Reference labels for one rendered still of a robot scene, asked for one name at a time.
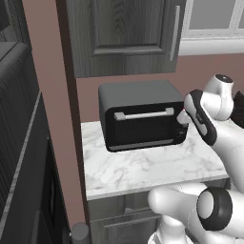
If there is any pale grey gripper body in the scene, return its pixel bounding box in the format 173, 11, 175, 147
176, 109, 192, 126

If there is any toaster oven timer knob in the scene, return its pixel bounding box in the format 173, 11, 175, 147
174, 127, 187, 139

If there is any black toaster oven door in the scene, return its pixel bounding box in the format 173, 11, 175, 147
106, 101, 190, 153

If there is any black toaster oven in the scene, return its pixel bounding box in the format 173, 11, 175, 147
97, 79, 190, 153

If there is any dark grey wood cupboard door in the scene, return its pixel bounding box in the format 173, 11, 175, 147
65, 0, 188, 79

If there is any grey lower cupboard door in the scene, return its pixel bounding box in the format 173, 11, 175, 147
90, 213, 164, 244

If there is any white framed window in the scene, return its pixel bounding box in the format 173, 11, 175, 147
178, 0, 244, 57

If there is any grey drawer front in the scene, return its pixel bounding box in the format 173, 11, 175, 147
88, 179, 231, 222

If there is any dark grey tall appliance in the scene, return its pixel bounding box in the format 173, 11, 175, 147
0, 0, 73, 244

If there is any silver toaster oven door handle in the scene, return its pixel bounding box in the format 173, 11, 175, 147
113, 107, 175, 122

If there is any silver cupboard door handle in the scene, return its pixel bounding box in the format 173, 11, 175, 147
169, 5, 181, 62

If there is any grey round handle end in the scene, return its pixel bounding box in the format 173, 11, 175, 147
70, 222, 91, 244

